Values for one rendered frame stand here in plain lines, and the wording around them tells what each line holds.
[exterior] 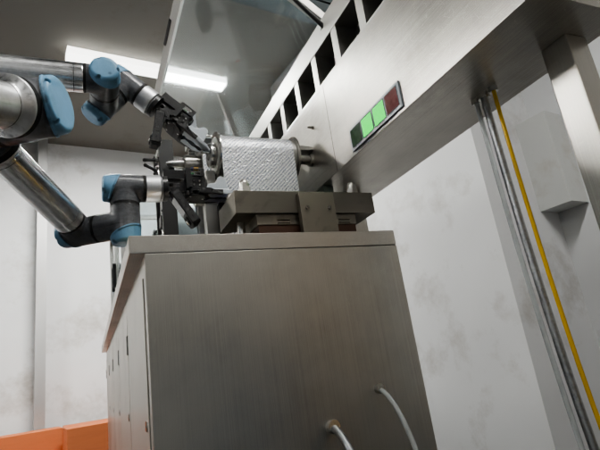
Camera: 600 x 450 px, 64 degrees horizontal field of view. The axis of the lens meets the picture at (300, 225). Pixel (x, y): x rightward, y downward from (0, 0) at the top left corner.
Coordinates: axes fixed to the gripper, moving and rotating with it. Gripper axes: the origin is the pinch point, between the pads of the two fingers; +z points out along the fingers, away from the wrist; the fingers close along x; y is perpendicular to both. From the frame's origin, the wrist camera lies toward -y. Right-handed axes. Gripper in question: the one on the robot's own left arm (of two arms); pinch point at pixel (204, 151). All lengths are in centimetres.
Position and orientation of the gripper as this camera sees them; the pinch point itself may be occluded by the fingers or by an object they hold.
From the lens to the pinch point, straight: 150.6
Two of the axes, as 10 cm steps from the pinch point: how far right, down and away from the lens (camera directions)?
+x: -3.8, 3.1, 8.7
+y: 4.8, -7.4, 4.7
